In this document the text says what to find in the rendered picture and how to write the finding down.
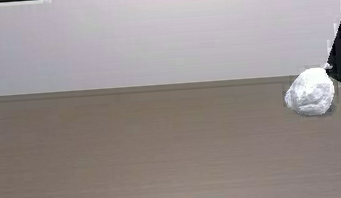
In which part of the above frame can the white tied rubbish bag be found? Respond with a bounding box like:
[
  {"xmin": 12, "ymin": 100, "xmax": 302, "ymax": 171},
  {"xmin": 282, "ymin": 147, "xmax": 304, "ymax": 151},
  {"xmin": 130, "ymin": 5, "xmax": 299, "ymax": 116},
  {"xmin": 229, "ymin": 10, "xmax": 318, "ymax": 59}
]
[{"xmin": 281, "ymin": 62, "xmax": 338, "ymax": 119}]

